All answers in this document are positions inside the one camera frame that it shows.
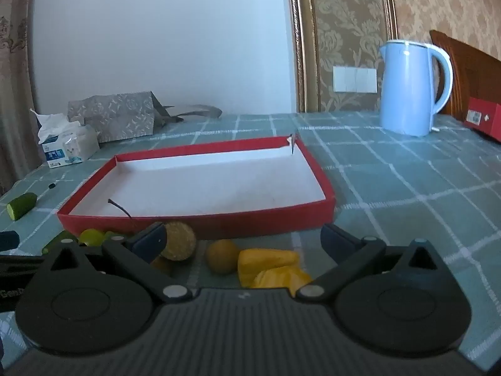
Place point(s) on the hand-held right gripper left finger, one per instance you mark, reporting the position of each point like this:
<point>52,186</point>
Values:
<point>150,243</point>

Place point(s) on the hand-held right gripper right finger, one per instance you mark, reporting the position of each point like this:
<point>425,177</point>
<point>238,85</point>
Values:
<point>332,239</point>

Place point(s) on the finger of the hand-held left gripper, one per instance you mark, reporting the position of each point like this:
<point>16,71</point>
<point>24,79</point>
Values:
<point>8,240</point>

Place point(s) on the green tomato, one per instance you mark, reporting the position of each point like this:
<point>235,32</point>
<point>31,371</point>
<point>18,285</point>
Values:
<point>90,237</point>
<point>111,235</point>

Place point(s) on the cucumber piece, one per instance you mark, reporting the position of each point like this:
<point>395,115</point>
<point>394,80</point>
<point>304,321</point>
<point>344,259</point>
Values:
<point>58,239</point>
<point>21,205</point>

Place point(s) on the yellow orange segment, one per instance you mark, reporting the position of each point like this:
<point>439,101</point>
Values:
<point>282,278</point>
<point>266,260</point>

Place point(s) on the red cardboard box tray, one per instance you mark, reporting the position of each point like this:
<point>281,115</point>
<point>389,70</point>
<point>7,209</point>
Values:
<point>195,180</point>

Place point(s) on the thin dark twig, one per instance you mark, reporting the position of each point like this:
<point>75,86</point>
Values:
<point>126,212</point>

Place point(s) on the brown longan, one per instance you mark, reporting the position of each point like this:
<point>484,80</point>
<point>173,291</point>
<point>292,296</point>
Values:
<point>222,256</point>

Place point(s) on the green checked tablecloth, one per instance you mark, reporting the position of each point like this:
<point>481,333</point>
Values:
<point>391,188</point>

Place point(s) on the white tissue pack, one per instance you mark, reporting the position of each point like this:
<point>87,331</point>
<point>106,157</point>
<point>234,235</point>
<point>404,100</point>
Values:
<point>66,145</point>

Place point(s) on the grey patterned gift bag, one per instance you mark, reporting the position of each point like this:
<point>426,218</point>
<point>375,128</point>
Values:
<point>117,117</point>

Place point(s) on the light blue electric kettle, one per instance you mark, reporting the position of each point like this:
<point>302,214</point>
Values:
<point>407,94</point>

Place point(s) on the beige patterned curtain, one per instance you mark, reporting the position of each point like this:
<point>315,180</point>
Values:
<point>15,66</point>

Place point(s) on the small red carton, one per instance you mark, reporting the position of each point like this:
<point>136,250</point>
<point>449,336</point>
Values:
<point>489,119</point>

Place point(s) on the wooden headboard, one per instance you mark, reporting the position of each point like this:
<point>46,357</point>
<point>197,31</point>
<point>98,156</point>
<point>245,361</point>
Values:
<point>469,70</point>

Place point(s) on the white wall switch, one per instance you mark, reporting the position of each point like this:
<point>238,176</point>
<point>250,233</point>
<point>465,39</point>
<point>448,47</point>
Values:
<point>354,80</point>

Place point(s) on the gold wall moulding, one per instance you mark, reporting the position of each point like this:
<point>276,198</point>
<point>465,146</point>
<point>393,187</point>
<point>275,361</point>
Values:
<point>301,47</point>

